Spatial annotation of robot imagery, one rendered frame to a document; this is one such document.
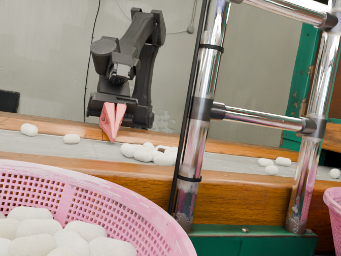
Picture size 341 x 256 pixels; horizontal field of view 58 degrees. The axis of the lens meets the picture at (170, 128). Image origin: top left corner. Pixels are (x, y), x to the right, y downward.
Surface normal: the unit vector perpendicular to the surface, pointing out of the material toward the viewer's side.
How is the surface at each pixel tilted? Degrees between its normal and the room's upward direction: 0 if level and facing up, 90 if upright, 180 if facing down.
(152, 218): 75
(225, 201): 90
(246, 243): 90
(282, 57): 90
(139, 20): 45
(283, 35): 90
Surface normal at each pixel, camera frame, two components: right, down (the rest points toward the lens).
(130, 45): -0.02, -0.66
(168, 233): -0.84, -0.38
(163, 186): 0.34, 0.07
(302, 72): -0.93, -0.13
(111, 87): 0.34, -0.66
